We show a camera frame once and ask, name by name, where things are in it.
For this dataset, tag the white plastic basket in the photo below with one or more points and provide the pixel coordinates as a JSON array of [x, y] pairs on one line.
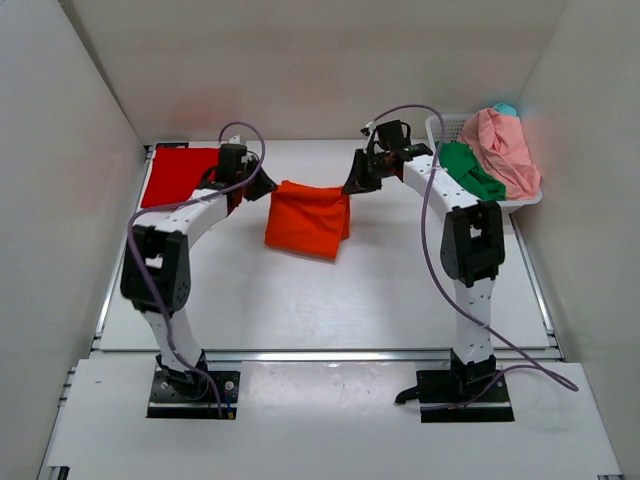
[[446, 129]]

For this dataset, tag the orange t shirt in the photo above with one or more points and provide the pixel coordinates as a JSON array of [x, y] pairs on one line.
[[306, 220]]

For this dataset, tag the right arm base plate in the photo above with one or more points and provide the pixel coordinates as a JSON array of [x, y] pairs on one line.
[[443, 399]]

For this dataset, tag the pink t shirt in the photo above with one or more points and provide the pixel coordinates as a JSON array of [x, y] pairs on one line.
[[499, 144]]

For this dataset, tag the teal cloth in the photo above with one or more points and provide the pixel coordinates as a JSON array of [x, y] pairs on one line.
[[505, 109]]

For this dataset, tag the green t shirt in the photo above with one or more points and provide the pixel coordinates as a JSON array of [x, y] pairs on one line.
[[462, 165]]

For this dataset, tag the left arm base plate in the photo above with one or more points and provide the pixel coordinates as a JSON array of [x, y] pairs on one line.
[[173, 399]]

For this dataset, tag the aluminium rail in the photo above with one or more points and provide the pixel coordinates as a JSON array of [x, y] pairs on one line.
[[548, 354]]

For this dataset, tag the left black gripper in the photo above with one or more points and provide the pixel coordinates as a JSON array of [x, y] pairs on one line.
[[265, 186]]

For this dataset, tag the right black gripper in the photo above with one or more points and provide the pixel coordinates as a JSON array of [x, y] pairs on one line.
[[358, 181]]

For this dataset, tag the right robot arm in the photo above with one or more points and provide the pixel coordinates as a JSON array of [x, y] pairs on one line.
[[472, 244]]

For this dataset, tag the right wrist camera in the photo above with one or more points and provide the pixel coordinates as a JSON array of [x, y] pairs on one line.
[[370, 130]]

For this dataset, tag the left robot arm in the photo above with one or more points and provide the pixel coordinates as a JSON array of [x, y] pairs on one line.
[[156, 272]]

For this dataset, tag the folded red t shirt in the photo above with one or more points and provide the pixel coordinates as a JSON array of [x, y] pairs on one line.
[[175, 174]]

